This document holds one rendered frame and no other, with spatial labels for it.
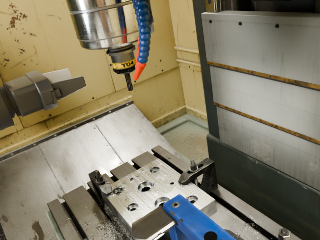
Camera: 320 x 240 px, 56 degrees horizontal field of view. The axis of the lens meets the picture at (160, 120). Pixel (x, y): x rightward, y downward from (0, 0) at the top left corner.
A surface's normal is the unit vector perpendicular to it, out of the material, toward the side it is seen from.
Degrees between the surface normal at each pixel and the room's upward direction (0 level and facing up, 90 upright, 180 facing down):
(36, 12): 90
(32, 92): 90
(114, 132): 24
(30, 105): 90
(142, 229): 0
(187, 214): 0
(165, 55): 90
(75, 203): 0
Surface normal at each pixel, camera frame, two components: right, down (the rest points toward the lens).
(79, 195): -0.18, -0.87
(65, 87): 0.55, 0.30
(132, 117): 0.05, -0.67
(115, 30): 0.18, 0.43
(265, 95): -0.81, 0.40
